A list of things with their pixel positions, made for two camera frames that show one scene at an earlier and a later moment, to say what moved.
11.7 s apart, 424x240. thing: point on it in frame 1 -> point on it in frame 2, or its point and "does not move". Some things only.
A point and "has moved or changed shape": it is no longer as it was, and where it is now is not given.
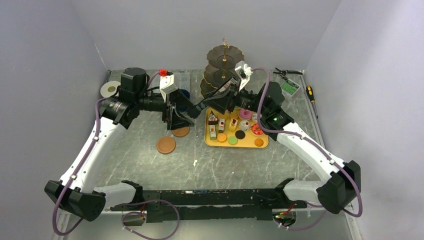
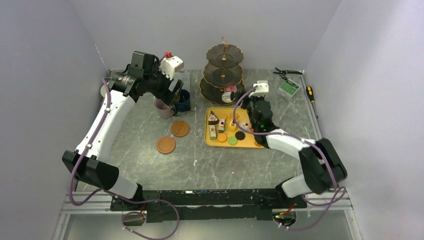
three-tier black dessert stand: (222, 60) does not move
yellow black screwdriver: (310, 94) does not move
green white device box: (289, 89) does not move
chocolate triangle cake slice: (213, 119) does not move
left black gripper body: (166, 116) -> (162, 85)
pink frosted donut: (245, 114) has moved or changed shape
